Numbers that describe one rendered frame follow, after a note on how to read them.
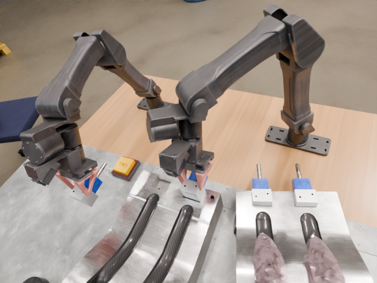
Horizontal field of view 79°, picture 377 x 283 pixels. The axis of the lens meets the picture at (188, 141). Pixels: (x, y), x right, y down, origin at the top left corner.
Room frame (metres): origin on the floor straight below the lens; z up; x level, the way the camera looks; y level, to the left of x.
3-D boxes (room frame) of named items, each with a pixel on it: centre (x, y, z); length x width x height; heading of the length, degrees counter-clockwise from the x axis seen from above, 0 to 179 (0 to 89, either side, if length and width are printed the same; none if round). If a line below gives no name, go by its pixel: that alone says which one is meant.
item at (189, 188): (0.34, 0.00, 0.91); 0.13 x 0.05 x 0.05; 142
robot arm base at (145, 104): (0.83, 0.09, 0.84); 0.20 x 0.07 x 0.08; 47
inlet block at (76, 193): (0.43, 0.31, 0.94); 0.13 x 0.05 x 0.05; 142
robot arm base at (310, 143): (0.43, -0.35, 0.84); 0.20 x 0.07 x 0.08; 47
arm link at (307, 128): (0.42, -0.35, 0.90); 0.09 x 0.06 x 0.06; 7
